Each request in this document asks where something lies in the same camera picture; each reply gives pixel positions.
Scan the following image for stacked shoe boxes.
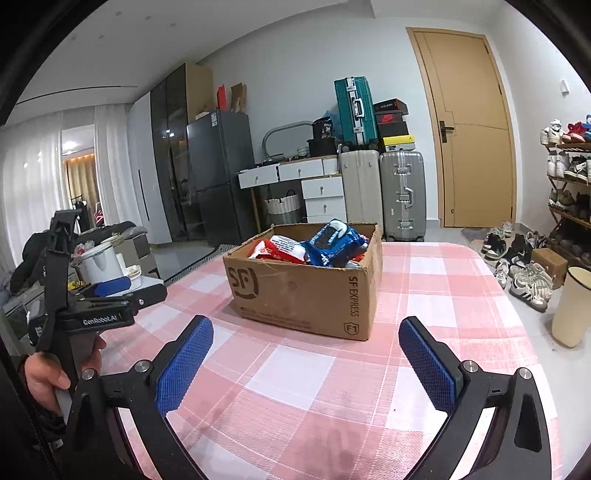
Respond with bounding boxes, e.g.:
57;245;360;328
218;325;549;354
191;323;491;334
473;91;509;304
373;98;416;153

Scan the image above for white drawer desk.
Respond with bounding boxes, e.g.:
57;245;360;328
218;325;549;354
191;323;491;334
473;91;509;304
238;155;348;224

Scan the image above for red blue cracker bag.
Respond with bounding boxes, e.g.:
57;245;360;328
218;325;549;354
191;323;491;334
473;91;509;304
249;235;308;265

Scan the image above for silver suitcase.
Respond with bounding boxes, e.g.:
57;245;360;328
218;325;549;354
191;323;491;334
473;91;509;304
379;151;427;242

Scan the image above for SF cardboard box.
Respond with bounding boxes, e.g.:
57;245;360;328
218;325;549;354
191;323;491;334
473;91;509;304
222;223;383;341

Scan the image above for black sneakers on floor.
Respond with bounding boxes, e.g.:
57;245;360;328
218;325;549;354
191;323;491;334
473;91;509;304
503;234;533;267

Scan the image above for wooden shoe rack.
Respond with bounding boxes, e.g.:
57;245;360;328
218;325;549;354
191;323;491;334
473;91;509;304
547;142;590;268

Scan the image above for white striped sneakers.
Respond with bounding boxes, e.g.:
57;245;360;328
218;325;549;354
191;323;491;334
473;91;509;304
509;262;554;313

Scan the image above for blue oreo snack pack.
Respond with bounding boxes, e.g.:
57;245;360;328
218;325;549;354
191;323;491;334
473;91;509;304
301;218;370;268

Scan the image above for wooden door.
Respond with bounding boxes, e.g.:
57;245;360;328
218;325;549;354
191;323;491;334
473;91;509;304
407;27;517;228

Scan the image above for beige suitcase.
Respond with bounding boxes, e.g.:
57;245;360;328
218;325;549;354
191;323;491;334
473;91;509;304
339;150;384;233

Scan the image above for black glass cabinet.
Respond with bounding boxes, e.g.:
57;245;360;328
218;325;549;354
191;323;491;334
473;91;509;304
149;62;214;242

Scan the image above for oval mirror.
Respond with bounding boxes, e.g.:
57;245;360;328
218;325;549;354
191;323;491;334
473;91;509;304
262;121;314;161

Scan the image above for teal suitcase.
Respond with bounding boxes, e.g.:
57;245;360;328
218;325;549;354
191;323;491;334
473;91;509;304
334;76;379;147

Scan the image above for dark grey refrigerator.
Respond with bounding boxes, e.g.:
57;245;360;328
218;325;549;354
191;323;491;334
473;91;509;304
186;110;257;247

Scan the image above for person's left hand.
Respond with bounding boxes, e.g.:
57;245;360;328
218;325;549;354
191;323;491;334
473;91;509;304
24;353;71;416

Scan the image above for small cardboard box floor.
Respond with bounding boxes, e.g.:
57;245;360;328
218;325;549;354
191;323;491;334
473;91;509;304
532;248;568;290

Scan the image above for woven laundry basket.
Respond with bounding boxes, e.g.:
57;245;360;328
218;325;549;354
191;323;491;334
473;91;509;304
263;190;301;225

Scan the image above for black bag on desk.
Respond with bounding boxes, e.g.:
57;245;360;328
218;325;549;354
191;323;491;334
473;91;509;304
308;116;337;157

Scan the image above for cream trash bin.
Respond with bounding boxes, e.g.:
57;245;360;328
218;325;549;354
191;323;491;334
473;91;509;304
551;266;591;348

